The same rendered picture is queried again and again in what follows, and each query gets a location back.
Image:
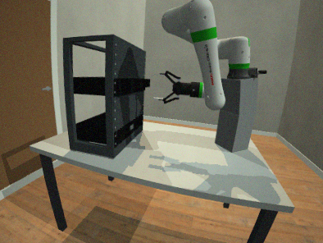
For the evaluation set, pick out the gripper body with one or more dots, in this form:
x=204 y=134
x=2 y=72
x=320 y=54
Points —
x=183 y=88

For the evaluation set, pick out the black open-frame rack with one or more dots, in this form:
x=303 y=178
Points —
x=124 y=115

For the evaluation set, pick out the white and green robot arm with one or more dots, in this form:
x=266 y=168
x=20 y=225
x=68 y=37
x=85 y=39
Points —
x=195 y=22

